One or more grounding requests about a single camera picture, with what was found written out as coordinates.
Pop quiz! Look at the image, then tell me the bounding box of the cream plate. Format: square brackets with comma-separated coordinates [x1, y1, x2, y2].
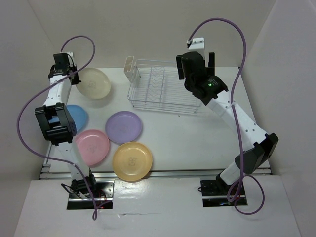
[76, 68, 111, 100]

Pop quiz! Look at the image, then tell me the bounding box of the purple plate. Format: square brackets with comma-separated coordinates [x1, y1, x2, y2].
[105, 111, 143, 144]

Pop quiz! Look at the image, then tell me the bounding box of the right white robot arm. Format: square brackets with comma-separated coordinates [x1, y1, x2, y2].
[176, 51, 279, 194]

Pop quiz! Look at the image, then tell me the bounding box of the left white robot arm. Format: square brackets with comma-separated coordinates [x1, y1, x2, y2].
[35, 52, 98, 197]

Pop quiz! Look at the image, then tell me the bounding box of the blue plate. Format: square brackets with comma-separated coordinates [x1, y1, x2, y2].
[67, 105, 88, 133]

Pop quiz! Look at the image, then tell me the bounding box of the white cutlery holder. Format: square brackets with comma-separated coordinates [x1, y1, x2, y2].
[123, 56, 134, 82]

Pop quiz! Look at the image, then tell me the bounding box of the pink plate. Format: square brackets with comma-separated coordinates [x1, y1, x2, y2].
[75, 129, 110, 166]

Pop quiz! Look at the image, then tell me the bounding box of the orange plate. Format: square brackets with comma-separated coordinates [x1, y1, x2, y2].
[112, 142, 153, 182]

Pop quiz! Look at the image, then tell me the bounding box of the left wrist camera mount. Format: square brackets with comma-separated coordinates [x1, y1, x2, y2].
[66, 51, 74, 57]

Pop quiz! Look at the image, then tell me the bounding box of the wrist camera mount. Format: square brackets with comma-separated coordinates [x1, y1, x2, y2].
[66, 51, 74, 57]
[187, 37, 205, 59]

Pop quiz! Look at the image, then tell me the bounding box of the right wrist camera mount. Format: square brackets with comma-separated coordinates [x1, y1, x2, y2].
[187, 37, 205, 59]

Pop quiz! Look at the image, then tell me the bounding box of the white wire dish rack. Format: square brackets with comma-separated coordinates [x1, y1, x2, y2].
[127, 59, 201, 114]

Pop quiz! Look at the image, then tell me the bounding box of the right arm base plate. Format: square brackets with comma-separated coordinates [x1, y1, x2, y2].
[197, 180, 247, 208]

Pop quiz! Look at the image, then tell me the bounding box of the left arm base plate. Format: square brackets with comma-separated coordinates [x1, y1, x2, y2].
[66, 179, 116, 210]

